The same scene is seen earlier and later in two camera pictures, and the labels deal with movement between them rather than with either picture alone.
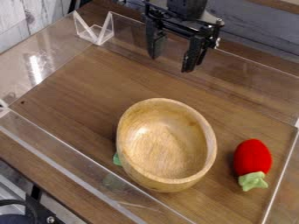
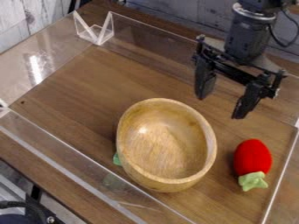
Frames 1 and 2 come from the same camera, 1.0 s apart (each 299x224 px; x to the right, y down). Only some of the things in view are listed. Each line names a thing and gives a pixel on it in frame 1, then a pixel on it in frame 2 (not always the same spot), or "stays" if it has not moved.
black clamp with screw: x=36 y=211 stays
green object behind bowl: x=116 y=159 stays
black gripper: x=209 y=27 → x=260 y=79
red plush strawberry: x=252 y=161 stays
